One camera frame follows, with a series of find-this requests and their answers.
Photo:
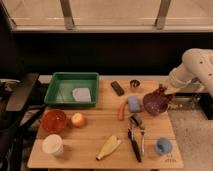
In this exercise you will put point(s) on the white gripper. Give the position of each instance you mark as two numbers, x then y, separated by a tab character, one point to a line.
176	80

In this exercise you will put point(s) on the dark red grape bunch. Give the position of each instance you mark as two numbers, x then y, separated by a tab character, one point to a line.
161	97

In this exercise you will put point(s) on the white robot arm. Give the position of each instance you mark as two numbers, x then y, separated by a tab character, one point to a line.
196	63

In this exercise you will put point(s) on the purple bowl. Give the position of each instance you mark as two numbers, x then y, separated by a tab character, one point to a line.
151	106

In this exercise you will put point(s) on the orange translucent bowl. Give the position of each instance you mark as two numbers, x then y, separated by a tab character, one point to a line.
54	121

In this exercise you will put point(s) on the small metal cup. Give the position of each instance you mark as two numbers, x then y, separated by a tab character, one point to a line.
134	83

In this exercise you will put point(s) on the blue sponge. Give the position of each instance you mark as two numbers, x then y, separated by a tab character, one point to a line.
133	104

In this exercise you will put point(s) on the dark brown chocolate bar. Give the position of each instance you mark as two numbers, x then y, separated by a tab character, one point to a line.
117	88

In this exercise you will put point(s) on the orange carrot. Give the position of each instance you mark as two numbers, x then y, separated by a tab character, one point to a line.
121	112

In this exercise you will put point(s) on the blue cup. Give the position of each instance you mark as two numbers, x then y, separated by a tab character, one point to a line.
163	146

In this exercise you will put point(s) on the wooden cutting board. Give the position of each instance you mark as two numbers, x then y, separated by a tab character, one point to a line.
81	145

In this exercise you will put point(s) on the yellow banana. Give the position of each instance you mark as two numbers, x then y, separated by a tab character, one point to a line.
109	147

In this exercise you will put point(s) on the grey cloth in tray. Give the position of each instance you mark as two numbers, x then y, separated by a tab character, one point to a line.
81	94

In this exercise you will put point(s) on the red yellow apple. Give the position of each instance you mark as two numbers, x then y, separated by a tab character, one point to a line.
78	120

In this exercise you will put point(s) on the green plastic tray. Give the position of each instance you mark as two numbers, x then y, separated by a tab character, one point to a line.
59	92

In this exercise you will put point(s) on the white paper cup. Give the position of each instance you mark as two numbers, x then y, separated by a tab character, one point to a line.
53	145

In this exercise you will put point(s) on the black office chair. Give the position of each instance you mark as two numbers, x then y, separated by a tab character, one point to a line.
11	130

